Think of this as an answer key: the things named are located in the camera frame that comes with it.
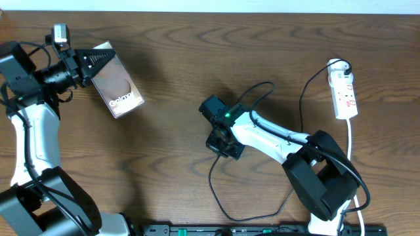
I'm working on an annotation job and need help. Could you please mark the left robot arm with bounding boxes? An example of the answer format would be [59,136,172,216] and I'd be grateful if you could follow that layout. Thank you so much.
[1,41,136,235]

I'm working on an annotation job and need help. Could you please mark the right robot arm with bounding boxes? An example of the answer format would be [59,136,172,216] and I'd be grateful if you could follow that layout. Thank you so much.
[199,96,362,235]

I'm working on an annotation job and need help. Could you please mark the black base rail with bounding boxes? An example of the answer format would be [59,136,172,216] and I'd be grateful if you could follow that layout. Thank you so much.
[142,224,388,236]

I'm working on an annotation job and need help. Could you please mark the white USB charger adapter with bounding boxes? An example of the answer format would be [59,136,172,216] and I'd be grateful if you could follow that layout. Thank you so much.
[327,58,347,73]

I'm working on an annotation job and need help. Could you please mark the white power strip cord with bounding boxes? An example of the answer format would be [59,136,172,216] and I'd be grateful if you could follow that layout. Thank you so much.
[346,118,366,236]

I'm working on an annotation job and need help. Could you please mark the white power strip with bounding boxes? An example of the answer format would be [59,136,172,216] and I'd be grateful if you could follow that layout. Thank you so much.
[328,69,358,120]

